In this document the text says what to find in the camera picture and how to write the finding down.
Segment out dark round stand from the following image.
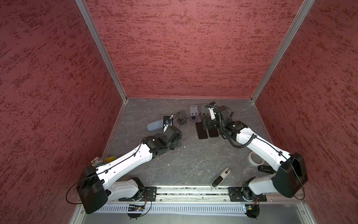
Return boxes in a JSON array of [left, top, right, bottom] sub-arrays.
[[176, 110, 188, 125]]

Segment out grey round stand front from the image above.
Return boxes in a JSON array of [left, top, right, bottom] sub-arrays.
[[189, 105, 200, 123]]

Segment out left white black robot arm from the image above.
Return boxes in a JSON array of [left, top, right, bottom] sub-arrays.
[[76, 126, 182, 214]]

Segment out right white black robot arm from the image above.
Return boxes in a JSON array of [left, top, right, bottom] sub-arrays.
[[204, 102, 308, 202]]

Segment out light blue flat stand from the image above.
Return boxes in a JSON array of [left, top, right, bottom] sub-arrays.
[[146, 120, 163, 132]]

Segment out masking tape roll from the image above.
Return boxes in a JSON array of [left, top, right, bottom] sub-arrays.
[[248, 152, 265, 167]]

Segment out silver black remote device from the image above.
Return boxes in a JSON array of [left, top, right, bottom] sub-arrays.
[[210, 168, 231, 189]]

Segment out yellow cup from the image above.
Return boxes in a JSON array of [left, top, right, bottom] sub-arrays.
[[105, 156, 117, 163]]

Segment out bundle of coloured pens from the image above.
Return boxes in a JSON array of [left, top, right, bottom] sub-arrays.
[[91, 157, 108, 167]]

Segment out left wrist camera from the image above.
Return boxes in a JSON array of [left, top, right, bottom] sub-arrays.
[[163, 115, 173, 132]]

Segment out aluminium front rail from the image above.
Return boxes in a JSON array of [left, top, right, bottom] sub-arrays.
[[78, 184, 305, 204]]

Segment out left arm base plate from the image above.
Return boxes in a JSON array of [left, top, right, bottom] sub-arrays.
[[118, 186, 158, 202]]

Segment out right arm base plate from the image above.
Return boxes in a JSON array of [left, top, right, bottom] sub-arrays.
[[228, 187, 267, 203]]

